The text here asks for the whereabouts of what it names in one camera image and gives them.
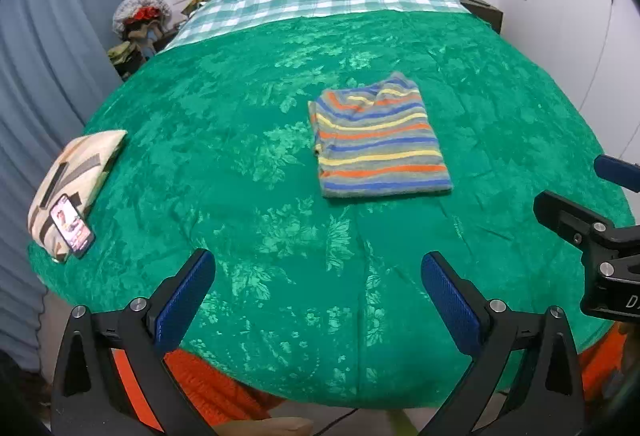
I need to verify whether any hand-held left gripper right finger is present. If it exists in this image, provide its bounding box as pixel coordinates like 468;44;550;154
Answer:
420;251;586;436

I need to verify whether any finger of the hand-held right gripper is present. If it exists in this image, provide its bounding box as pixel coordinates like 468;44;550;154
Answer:
594;155;640;193
532;190;640;257

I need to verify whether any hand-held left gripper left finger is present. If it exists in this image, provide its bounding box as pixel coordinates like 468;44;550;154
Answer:
50;249;217;436

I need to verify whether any striped knit sweater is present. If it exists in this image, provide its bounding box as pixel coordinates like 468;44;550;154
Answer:
307;71;453;199

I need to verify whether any pile of clothes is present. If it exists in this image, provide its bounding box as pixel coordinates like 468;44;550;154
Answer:
106;0;176;80

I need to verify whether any orange fleece blanket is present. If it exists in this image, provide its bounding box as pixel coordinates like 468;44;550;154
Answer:
110;316;631;436

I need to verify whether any smartphone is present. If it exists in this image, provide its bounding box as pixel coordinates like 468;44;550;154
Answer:
49;193;96;259

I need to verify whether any green floral bedspread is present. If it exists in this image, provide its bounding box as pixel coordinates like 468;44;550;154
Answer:
27;11;636;404

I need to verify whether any beige patterned pillow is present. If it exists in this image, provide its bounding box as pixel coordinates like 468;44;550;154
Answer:
27;129;128;263

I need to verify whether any dark nightstand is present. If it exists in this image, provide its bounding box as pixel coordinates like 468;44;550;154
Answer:
457;0;503;34

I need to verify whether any grey blue curtain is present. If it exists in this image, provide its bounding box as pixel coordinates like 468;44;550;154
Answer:
0;0;136;372

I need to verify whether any yellow green strap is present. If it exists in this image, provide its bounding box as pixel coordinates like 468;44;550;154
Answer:
387;411;418;436

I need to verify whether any black cable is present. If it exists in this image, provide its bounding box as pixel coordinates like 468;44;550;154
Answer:
315;408;361;434

